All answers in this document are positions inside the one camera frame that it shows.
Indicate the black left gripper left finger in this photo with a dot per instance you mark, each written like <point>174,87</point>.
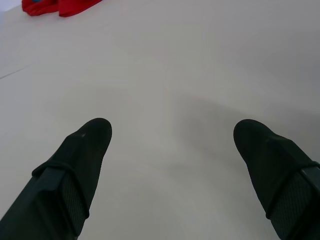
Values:
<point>65,175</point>

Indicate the red cloth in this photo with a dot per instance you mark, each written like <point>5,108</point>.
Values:
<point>60,7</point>

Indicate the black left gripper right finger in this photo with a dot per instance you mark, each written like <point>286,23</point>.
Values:
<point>277,170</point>

